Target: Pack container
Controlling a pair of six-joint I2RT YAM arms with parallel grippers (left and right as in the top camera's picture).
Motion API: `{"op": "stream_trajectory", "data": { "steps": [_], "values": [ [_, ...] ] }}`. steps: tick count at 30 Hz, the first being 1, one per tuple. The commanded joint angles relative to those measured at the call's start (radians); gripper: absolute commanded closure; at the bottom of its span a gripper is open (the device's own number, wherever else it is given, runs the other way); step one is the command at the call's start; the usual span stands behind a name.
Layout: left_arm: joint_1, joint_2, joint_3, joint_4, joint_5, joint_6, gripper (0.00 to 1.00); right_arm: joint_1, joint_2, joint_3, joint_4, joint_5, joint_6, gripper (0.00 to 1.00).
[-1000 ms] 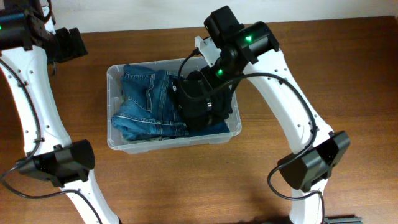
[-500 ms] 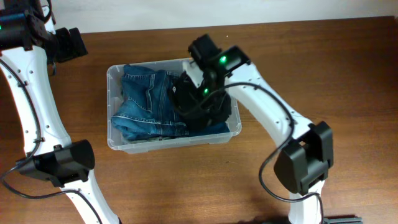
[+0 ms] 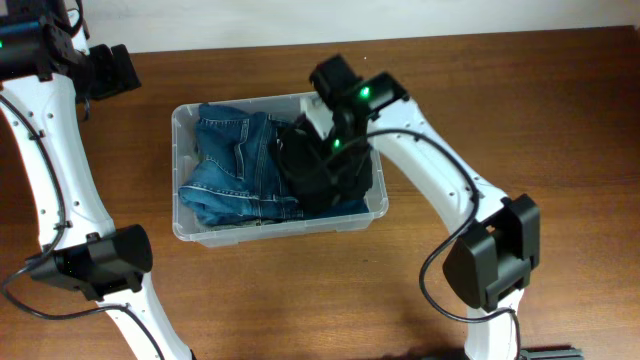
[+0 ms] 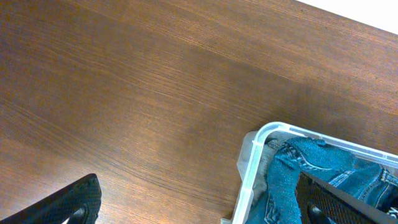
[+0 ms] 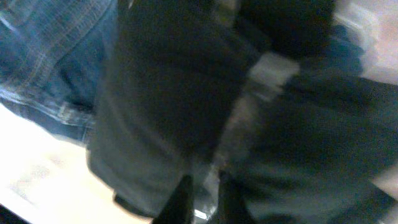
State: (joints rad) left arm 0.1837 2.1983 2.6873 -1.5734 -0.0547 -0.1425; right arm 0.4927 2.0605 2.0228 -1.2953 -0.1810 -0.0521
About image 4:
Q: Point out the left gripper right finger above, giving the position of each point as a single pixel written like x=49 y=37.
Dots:
x=320 y=202

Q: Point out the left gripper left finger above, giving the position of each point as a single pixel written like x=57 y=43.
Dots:
x=78 y=202

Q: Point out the light blue jeans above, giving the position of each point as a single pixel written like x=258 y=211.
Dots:
x=269 y=150

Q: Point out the dark blue jeans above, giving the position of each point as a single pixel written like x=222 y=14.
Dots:
x=366 y=181

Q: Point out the clear plastic storage container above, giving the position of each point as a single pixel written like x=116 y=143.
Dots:
x=252 y=148

